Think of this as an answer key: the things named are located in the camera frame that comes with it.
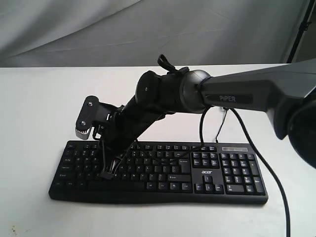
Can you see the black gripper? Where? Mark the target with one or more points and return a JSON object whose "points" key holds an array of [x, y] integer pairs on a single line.
{"points": [[125, 126]]}

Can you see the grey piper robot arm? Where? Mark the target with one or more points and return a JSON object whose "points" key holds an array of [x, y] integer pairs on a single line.
{"points": [[287, 94]]}

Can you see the black acer keyboard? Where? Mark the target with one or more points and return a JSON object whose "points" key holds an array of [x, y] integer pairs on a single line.
{"points": [[161, 172]]}

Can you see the grey backdrop cloth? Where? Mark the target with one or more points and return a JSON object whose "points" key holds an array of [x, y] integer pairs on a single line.
{"points": [[70, 33]]}

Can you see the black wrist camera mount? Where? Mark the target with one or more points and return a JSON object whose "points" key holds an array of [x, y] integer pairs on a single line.
{"points": [[94, 117]]}

